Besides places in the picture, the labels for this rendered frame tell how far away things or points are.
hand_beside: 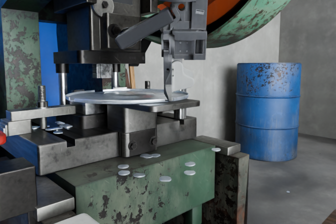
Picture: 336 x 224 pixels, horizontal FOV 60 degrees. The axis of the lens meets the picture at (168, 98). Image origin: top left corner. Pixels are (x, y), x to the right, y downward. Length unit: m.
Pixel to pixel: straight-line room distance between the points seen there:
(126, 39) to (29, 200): 0.31
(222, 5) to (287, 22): 3.22
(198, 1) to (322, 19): 3.49
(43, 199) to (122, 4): 0.48
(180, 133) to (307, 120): 3.31
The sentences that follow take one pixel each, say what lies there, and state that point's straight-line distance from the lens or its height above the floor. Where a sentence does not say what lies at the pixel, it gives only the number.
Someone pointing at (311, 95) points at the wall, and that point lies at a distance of 3.99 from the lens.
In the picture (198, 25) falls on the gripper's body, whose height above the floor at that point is 0.93.
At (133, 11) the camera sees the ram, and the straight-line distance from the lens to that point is 0.78.
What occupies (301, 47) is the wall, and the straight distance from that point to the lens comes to 4.03.
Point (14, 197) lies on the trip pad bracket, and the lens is 0.50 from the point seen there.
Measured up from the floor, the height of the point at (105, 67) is 0.85.
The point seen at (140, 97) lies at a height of 0.78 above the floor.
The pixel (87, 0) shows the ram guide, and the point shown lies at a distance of 0.68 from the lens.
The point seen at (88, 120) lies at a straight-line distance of 0.72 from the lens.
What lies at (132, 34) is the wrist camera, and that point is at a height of 0.91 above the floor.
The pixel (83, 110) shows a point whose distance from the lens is 0.76.
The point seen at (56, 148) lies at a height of 0.69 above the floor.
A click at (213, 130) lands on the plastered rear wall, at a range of 3.07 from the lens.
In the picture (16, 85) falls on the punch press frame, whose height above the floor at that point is 0.80.
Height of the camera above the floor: 0.85
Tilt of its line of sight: 6 degrees down
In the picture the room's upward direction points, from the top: straight up
